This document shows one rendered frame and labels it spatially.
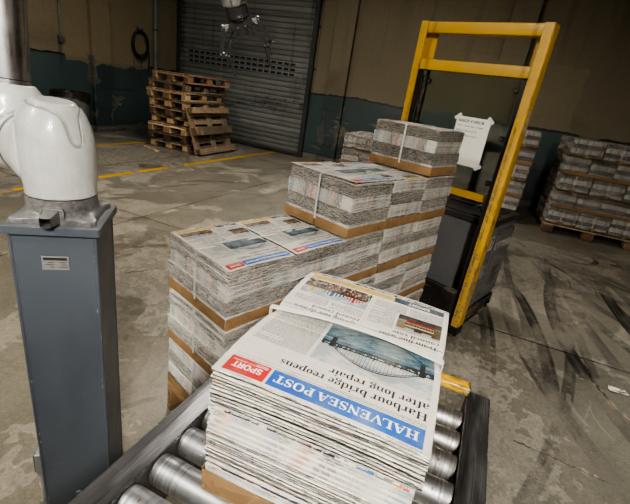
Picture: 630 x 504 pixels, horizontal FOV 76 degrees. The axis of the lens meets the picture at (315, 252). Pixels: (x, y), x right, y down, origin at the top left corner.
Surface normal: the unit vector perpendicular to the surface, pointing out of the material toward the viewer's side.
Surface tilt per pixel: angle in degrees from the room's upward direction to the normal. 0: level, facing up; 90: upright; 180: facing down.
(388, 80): 90
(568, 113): 90
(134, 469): 0
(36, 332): 90
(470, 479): 0
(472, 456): 0
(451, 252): 90
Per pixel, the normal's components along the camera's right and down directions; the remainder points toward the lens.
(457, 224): -0.68, 0.18
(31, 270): 0.24, 0.39
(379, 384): 0.16, -0.92
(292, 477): -0.35, 0.30
